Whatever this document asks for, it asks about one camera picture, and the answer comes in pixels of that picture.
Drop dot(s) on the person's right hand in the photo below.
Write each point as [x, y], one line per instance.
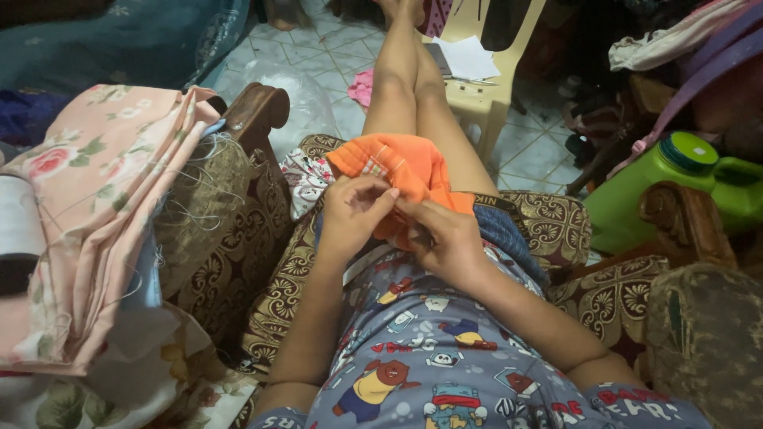
[447, 241]

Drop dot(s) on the person's left hand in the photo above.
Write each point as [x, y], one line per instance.
[349, 217]

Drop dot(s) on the orange fabric garment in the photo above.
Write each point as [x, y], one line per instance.
[411, 164]

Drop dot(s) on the white patterned cloth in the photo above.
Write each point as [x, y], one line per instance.
[305, 179]

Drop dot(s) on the blue denim shorts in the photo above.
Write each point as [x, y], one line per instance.
[506, 238]

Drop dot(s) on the brown patterned armchair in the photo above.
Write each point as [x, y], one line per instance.
[250, 238]

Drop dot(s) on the cartoon print blue shirt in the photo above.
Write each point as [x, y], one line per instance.
[453, 351]

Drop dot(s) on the clear plastic bag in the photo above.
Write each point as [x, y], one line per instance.
[298, 104]

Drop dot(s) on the pink cloth scrap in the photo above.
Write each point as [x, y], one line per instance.
[360, 88]

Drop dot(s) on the loose white thread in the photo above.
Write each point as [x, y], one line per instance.
[205, 179]

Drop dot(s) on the cream plastic chair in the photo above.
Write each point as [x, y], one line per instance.
[483, 89]

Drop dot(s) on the pen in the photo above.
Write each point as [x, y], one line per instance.
[474, 80]

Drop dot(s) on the black phone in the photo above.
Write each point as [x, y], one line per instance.
[438, 58]

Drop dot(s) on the white paper sheets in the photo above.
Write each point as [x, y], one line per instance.
[468, 58]

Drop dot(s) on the green plastic jug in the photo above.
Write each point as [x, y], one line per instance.
[667, 190]

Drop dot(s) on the pink floral fabric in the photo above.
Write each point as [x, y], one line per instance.
[101, 208]

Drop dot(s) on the heap of clothes and bags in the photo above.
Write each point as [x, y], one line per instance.
[650, 77]

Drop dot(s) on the floral cushion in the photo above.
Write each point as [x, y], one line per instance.
[137, 381]

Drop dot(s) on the teal blanket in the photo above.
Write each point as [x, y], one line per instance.
[119, 41]

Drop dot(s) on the white thread spool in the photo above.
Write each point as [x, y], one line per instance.
[18, 223]

